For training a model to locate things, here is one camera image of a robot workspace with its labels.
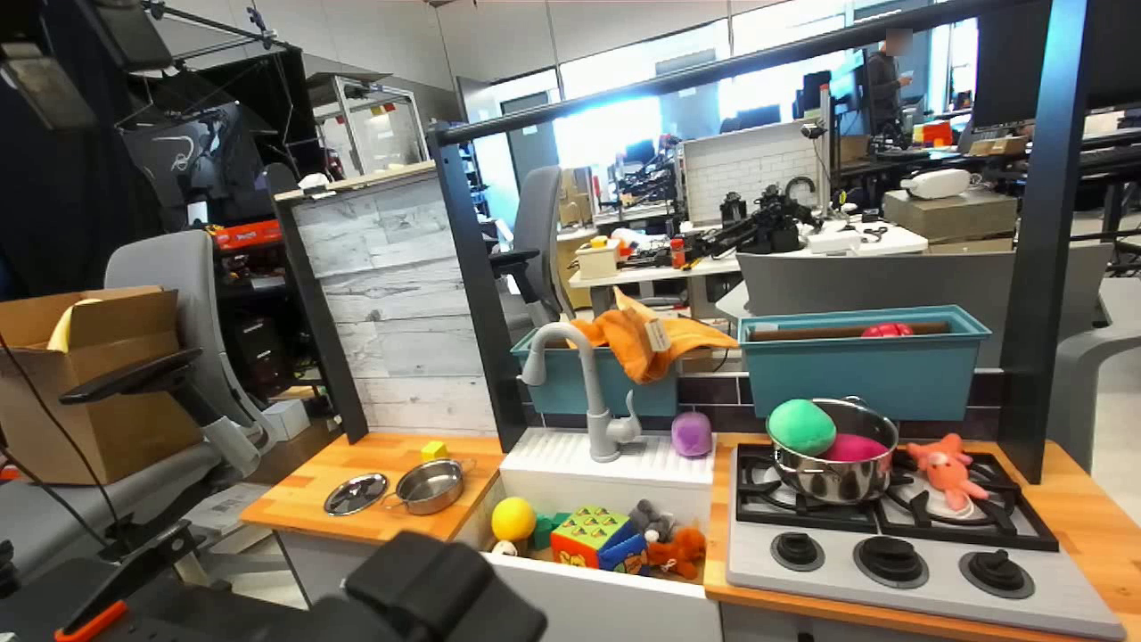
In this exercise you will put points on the colourful building block toy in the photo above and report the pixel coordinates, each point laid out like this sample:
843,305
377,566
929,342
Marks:
598,537

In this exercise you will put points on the white wood backsplash panel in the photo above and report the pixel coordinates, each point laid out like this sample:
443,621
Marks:
383,295

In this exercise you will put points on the small teal plastic bin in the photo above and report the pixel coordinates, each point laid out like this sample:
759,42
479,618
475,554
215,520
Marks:
565,394

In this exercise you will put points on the black metal frame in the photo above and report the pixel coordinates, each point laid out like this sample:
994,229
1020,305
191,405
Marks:
1039,272

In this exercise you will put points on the orange plush toy in sink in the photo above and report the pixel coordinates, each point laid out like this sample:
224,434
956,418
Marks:
679,557

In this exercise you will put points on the small silver pot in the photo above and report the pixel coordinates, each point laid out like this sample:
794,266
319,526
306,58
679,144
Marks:
432,487

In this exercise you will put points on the pink plush ball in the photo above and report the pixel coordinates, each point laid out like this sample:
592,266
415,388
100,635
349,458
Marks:
854,449

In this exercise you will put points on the grey toy faucet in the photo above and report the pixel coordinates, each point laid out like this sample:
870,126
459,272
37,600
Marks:
604,434

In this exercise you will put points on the yellow rubber duck toy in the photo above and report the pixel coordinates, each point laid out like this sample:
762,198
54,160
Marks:
432,450

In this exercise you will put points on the toy gas stove top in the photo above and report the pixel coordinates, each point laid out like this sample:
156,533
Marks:
994,562

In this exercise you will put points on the black camera mount foreground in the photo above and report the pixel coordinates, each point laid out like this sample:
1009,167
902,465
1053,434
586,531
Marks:
408,590

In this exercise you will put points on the yellow ball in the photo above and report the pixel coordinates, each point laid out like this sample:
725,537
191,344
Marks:
515,520

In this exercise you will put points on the purple plush toy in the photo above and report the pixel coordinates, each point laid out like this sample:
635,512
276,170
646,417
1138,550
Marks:
692,438

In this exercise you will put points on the large teal plastic bin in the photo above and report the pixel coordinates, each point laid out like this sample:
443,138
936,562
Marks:
920,375

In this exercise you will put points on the red object in teal bin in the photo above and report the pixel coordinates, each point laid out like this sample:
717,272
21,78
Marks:
887,331

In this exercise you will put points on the large steel pot on stove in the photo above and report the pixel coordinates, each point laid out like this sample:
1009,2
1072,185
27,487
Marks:
831,478

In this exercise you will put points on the orange plush lobster toy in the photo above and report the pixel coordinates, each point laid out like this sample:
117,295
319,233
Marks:
945,469

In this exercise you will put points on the orange cloth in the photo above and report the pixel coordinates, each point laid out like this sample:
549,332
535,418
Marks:
646,344

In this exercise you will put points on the green plush ball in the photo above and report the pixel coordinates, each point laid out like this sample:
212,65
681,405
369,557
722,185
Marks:
800,427

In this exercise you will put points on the white toy sink basin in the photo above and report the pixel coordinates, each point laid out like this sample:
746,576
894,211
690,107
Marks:
651,484

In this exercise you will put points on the cardboard box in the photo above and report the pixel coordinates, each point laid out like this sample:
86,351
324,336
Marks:
54,344

